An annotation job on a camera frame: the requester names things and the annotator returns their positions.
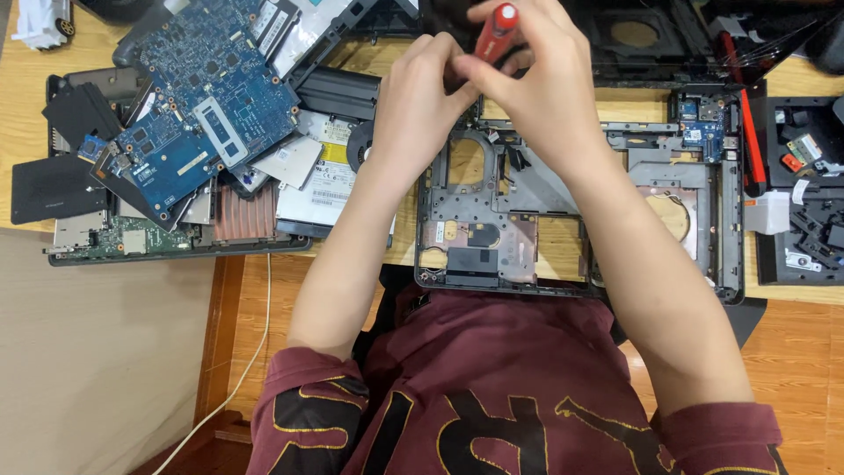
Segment white cable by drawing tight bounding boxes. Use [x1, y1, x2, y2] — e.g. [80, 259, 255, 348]
[152, 253, 273, 475]

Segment laptop chassis with green board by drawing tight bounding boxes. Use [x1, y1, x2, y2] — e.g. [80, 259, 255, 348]
[44, 66, 315, 268]

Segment brown wooden table leg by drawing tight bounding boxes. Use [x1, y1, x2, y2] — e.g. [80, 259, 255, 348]
[193, 255, 246, 430]

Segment black flat cover panel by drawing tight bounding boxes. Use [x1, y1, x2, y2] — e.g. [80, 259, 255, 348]
[10, 154, 110, 226]

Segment red handled screwdriver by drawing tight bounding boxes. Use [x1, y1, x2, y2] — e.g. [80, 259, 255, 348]
[474, 3, 521, 66]

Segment large blue laptop motherboard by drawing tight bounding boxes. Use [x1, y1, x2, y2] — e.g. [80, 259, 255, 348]
[92, 0, 302, 225]

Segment black tray of laptop parts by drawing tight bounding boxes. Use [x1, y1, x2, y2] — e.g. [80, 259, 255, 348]
[755, 95, 844, 287]

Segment black round cooling fan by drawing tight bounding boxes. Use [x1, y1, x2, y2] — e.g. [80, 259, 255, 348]
[346, 121, 377, 174]

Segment maroon printed shirt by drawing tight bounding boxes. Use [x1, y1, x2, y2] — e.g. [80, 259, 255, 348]
[247, 284, 789, 475]

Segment blue port daughterboard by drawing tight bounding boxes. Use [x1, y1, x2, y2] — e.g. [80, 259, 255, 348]
[678, 98, 728, 164]

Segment copper heatsink fins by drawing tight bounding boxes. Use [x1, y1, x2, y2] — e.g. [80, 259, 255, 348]
[214, 183, 278, 243]

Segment black laptop battery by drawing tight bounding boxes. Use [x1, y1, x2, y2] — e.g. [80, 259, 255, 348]
[293, 65, 383, 124]

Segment person's right hand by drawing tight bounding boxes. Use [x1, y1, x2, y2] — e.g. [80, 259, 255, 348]
[454, 0, 615, 180]

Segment silver laptop palmrest cover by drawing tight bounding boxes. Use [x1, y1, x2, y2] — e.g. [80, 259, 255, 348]
[249, 0, 423, 88]

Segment small blue circuit card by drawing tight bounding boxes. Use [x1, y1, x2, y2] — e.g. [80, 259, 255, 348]
[77, 135, 108, 164]

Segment black square cover panel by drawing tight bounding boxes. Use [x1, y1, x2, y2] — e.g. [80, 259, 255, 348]
[42, 82, 124, 151]

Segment black laptop bottom case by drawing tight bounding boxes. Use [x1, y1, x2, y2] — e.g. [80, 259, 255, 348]
[560, 0, 844, 90]

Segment white toy car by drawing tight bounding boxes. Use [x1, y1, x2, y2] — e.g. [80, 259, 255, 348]
[12, 0, 75, 51]

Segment silver optical disc drive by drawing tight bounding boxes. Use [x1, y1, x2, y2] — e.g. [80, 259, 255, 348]
[273, 109, 397, 240]

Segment grey laptop base frame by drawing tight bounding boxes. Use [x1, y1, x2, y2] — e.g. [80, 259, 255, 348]
[414, 86, 747, 306]

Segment black and red laptop part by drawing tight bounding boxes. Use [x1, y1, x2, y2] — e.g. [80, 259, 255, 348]
[717, 29, 770, 197]

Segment person's left hand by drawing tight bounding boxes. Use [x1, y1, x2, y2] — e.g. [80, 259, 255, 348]
[369, 33, 483, 197]

